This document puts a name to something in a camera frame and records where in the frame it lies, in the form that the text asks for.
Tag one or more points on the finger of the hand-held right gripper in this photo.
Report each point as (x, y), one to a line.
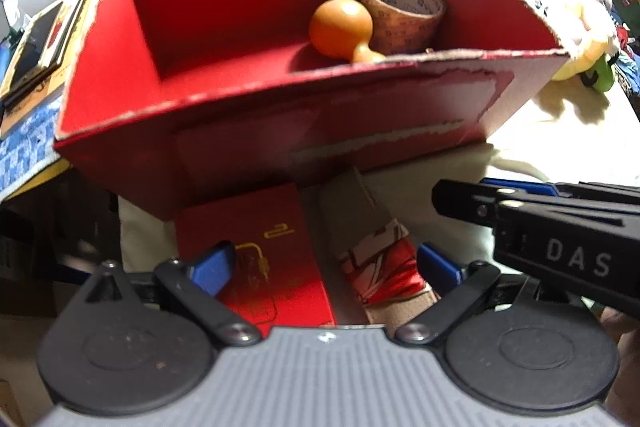
(530, 188)
(465, 202)

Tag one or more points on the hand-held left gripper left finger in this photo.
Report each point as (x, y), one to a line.
(212, 269)

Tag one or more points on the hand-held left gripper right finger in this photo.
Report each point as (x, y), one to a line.
(440, 267)

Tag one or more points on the large red cardboard box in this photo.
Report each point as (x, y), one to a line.
(240, 127)

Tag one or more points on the printed tape roll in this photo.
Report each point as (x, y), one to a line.
(405, 22)

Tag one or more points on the brown gourd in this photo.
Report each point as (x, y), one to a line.
(340, 27)

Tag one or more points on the person's right forearm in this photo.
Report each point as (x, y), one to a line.
(622, 357)

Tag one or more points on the red white patterned purse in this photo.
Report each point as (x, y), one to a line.
(385, 262)

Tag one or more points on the red printed gift box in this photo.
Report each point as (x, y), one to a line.
(290, 267)

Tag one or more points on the yellow toy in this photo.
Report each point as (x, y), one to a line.
(575, 64)

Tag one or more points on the green toy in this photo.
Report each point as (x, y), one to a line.
(602, 74)

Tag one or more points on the fluffy plush toy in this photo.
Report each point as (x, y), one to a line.
(582, 2)

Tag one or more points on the blue patterned cloth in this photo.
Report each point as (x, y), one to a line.
(25, 152)

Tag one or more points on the stack of books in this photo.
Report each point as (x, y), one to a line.
(70, 37)

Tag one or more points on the dark cover book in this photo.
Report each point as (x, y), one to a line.
(37, 42)

